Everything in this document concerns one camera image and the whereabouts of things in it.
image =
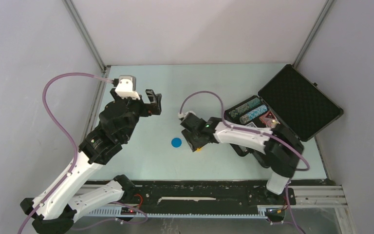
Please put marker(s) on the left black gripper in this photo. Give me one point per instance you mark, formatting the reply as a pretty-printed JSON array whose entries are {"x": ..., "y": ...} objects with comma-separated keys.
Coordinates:
[{"x": 155, "y": 107}]

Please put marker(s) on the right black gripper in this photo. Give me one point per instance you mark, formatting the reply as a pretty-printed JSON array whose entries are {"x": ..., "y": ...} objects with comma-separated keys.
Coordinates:
[{"x": 194, "y": 144}]

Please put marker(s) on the blue disc chip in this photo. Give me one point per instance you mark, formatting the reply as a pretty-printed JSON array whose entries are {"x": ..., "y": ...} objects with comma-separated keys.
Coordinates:
[{"x": 176, "y": 142}]

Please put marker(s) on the black poker case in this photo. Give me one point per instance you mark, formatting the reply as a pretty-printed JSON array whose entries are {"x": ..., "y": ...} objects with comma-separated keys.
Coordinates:
[{"x": 296, "y": 102}]

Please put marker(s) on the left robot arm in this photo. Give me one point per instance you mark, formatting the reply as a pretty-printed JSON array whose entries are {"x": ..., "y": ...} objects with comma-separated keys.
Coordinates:
[{"x": 57, "y": 209}]

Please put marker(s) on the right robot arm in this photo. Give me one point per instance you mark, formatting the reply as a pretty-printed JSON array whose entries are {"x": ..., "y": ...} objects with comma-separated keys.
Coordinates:
[{"x": 282, "y": 149}]

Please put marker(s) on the green chip row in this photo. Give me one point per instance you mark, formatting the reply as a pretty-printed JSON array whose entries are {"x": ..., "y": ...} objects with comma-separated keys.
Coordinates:
[{"x": 241, "y": 109}]

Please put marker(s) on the blue chip row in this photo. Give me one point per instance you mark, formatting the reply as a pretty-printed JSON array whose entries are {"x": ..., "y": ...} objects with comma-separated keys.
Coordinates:
[{"x": 251, "y": 115}]

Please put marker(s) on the red card deck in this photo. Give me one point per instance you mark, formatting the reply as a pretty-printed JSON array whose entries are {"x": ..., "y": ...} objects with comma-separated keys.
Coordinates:
[{"x": 265, "y": 118}]

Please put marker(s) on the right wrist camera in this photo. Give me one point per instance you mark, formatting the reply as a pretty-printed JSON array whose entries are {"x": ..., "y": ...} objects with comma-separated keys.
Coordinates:
[{"x": 181, "y": 116}]

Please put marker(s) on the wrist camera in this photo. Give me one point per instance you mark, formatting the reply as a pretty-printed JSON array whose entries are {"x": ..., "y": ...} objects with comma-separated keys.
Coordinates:
[
  {"x": 181, "y": 116},
  {"x": 126, "y": 87}
]

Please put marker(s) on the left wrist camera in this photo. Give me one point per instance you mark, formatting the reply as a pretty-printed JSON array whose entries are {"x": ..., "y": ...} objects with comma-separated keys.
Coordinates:
[{"x": 126, "y": 87}]

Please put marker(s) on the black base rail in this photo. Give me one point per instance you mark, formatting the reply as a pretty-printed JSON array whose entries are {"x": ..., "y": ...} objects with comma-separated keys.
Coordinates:
[{"x": 218, "y": 198}]

